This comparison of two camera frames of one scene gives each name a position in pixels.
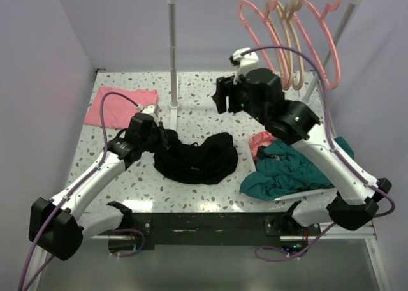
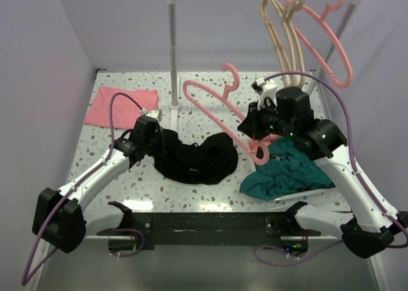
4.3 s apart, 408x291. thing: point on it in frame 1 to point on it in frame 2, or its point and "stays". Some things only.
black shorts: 207,163 stays
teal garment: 284,169 stays
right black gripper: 225,87 to 251,125
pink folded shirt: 117,110 stays
